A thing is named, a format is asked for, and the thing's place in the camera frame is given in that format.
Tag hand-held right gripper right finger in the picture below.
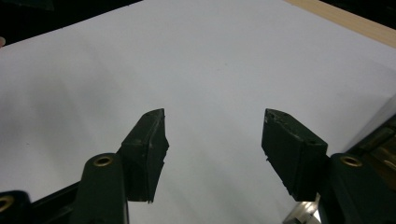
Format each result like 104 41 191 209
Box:
261 107 330 203

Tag light wooden table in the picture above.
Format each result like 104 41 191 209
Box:
284 0 396 49

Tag smoked clear drawer box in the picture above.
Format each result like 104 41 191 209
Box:
344 111 396 190

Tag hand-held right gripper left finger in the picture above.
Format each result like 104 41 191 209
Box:
120 107 171 203

